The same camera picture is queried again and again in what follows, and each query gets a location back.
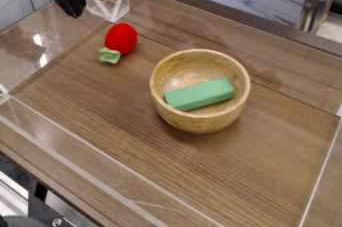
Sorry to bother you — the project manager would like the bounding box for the green rectangular block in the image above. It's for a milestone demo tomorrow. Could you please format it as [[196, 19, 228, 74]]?
[[163, 78, 236, 111]]

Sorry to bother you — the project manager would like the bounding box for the red plush fruit green leaf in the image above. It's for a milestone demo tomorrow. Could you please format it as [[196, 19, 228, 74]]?
[[99, 23, 138, 64]]

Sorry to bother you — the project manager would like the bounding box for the wooden bowl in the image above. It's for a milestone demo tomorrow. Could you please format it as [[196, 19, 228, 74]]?
[[150, 49, 252, 134]]

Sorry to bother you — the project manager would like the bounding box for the clear acrylic tray wall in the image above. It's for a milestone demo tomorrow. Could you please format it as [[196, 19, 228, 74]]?
[[0, 86, 224, 227]]

